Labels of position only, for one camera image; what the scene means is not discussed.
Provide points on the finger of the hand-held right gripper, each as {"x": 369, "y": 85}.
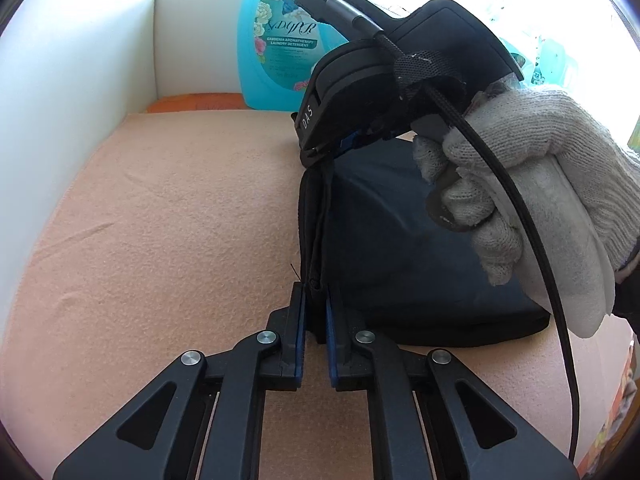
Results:
{"x": 350, "y": 141}

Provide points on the peach blanket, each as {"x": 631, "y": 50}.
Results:
{"x": 165, "y": 250}

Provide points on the blue laundry detergent bottle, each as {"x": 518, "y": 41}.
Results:
{"x": 280, "y": 40}

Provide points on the person's right hand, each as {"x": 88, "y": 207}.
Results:
{"x": 530, "y": 195}

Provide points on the orange cloth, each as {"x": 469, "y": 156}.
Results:
{"x": 197, "y": 102}

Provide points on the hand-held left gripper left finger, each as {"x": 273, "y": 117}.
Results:
{"x": 298, "y": 332}

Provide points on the dark navy pants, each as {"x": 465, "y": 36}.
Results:
{"x": 400, "y": 240}

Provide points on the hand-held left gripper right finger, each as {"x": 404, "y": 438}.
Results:
{"x": 330, "y": 335}

